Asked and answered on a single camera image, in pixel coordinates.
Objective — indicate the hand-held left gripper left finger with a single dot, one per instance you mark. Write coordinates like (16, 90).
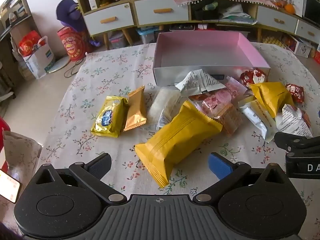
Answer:
(101, 165)

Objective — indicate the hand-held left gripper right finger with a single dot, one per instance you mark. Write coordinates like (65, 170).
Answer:
(220, 165)

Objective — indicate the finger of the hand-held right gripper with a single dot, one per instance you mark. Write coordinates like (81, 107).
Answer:
(295, 142)

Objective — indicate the white red printed packet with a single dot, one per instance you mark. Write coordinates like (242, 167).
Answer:
(295, 123)

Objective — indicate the clear brown biscuit packet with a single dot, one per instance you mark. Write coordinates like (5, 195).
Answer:
(231, 121)

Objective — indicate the yellow blue-label snack packet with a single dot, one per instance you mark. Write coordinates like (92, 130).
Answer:
(110, 117)

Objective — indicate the yellow pillow snack packet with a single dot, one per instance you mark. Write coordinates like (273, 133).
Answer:
(270, 97)
(175, 140)

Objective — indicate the gold slim snack packet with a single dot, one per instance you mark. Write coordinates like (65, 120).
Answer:
(135, 110)

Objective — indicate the pink round-label snack packet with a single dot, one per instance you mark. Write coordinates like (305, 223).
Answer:
(220, 97)

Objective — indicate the red cartoon snack packet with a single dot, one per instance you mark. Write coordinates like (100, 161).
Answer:
(255, 76)

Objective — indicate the clear white cracker packet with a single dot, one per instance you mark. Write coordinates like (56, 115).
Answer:
(162, 105)

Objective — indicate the white printed snack packet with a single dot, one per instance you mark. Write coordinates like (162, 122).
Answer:
(200, 82)

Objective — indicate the pink cardboard box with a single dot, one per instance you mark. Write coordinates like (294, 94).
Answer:
(200, 47)

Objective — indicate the floral tablecloth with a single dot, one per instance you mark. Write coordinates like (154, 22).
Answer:
(87, 80)

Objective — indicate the smartphone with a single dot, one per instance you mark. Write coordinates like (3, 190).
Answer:
(8, 185)

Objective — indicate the white toy box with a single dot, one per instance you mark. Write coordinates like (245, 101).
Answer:
(300, 46)

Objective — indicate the yellow bottle multipack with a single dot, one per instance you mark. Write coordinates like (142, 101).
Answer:
(273, 41)

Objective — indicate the round white disc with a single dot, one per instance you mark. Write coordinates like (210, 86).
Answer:
(60, 63)

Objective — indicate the white paper shopping bag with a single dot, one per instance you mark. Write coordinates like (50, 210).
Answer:
(40, 60)

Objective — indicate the red printed round bag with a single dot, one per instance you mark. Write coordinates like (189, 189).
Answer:
(73, 45)

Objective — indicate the clear storage bin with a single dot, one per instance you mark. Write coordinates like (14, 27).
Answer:
(117, 41)

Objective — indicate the orange fruit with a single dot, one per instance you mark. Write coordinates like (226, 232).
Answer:
(290, 8)

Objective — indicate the small white oven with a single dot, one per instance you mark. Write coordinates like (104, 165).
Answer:
(312, 8)

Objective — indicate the blue-lid storage bin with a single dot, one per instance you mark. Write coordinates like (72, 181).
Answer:
(147, 36)

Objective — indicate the pile of white bags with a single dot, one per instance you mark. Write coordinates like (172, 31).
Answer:
(235, 15)

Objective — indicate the red gift bag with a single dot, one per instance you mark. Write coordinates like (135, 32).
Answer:
(28, 43)

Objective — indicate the black storage tray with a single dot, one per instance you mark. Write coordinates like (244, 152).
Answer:
(205, 11)

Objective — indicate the purple plush toy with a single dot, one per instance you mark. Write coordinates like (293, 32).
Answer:
(68, 12)

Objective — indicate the dark shelf rack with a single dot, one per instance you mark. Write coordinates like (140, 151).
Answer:
(17, 21)

